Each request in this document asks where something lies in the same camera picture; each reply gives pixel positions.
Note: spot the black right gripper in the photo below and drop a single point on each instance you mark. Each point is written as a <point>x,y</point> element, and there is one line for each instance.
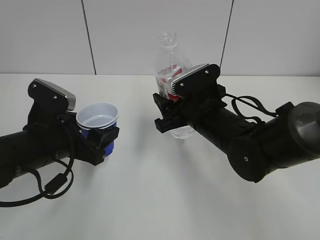
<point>204,114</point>

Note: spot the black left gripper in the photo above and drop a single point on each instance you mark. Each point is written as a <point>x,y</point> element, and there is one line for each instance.
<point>90,149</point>

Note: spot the blue paper cup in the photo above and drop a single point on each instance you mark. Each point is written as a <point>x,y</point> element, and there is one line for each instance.
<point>100,115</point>

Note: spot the clear plastic water bottle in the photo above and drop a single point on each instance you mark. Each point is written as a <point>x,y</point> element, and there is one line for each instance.
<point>170,61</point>

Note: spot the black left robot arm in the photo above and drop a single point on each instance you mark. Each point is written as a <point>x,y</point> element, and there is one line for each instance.
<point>50,135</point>

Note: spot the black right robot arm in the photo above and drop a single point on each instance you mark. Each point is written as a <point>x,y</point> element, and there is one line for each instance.
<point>253,149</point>

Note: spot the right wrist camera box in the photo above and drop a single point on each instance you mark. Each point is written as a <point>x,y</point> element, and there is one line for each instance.
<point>194,79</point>

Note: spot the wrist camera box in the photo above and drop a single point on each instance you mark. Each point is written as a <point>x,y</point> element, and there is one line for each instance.
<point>51,97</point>
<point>194,79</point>

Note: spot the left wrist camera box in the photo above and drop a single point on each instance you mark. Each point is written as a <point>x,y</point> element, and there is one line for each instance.
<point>51,97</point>

